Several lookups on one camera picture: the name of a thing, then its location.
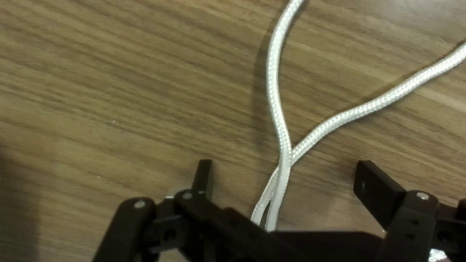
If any thin white rope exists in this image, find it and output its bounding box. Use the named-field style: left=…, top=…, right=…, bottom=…
left=248, top=0, right=466, bottom=231

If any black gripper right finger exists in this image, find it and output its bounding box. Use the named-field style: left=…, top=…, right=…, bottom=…
left=352, top=158, right=466, bottom=262

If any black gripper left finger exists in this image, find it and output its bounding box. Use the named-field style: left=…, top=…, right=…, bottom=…
left=92, top=158, right=277, bottom=262

